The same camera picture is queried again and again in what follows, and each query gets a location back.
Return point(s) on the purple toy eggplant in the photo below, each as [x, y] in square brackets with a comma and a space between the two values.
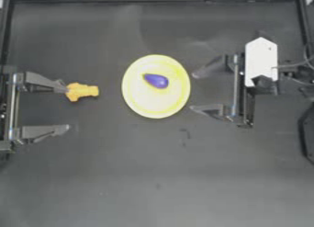
[156, 81]

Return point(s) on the yellow plate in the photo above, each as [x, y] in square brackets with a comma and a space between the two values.
[147, 99]

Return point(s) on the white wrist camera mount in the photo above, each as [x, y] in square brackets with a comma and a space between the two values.
[261, 59]

